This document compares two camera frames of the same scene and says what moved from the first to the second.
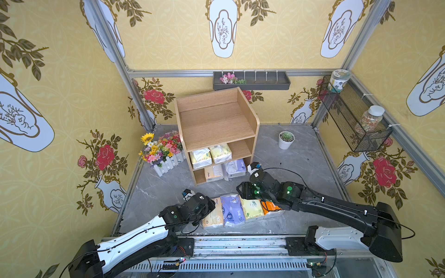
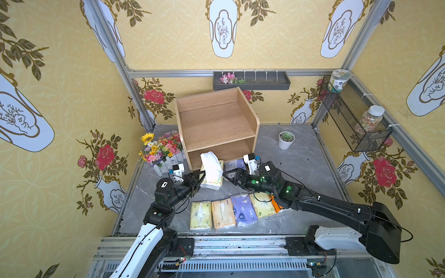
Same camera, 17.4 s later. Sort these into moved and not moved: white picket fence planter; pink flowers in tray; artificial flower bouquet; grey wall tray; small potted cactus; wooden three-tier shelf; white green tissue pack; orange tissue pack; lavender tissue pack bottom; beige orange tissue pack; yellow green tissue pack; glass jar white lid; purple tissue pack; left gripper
Moved: purple tissue pack; yellow green tissue pack; orange tissue pack; left gripper; white green tissue pack
Not moved: white picket fence planter; glass jar white lid; pink flowers in tray; beige orange tissue pack; lavender tissue pack bottom; wooden three-tier shelf; small potted cactus; grey wall tray; artificial flower bouquet
